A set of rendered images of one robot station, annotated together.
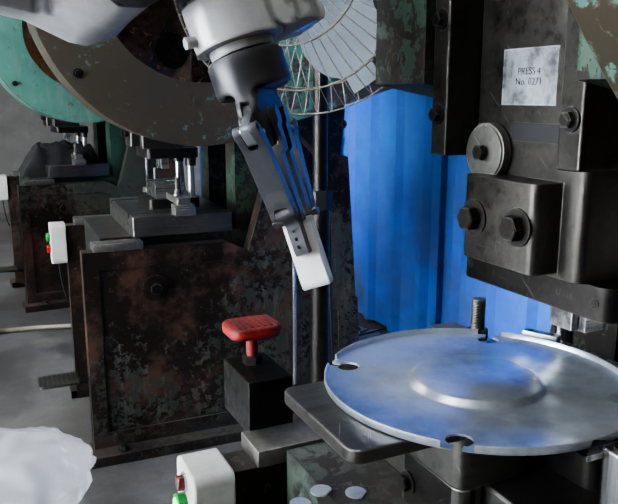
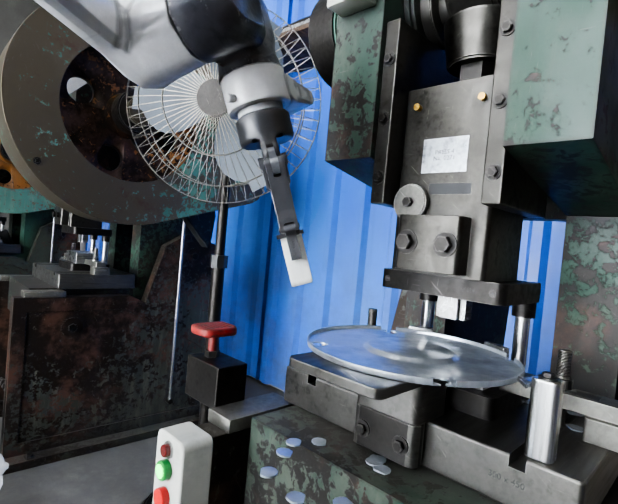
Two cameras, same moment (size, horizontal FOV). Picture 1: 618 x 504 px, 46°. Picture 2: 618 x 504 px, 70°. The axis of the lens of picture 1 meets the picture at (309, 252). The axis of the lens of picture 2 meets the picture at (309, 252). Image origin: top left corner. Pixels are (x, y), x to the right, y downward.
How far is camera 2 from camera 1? 27 cm
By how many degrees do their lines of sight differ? 23
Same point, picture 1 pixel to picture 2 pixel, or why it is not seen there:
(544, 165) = (455, 208)
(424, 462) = (380, 410)
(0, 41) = not seen: outside the picture
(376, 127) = not seen: hidden behind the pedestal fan
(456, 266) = (273, 321)
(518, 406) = (451, 362)
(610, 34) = not seen: outside the picture
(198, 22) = (240, 83)
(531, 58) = (446, 144)
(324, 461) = (283, 423)
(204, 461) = (185, 431)
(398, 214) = (234, 288)
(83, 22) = (153, 64)
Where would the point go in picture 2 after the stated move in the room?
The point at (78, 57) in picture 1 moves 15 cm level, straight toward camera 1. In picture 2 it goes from (39, 149) to (44, 144)
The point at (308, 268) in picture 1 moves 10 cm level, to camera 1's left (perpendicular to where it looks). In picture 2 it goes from (297, 270) to (224, 265)
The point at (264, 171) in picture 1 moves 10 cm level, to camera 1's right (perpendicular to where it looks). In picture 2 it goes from (282, 193) to (353, 202)
